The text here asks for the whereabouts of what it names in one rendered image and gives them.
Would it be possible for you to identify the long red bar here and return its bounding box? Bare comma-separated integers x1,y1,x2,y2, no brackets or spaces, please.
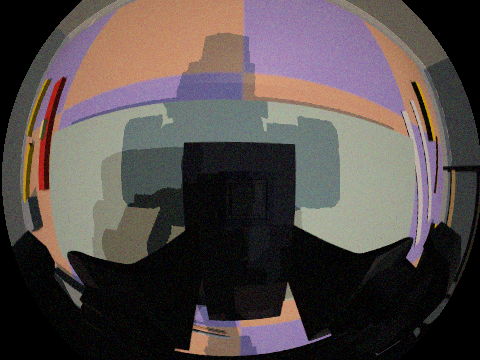
39,77,67,189

